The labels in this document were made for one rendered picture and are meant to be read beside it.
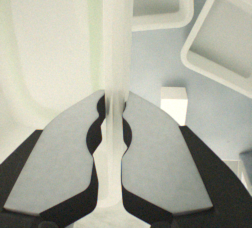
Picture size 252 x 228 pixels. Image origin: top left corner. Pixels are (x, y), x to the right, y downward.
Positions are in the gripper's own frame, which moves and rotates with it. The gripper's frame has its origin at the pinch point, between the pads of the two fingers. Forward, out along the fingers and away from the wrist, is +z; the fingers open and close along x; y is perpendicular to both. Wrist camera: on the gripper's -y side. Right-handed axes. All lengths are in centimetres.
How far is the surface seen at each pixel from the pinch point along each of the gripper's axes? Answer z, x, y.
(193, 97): 32.8, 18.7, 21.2
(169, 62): 34.1, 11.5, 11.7
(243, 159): 26, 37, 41
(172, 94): 30.0, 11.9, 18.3
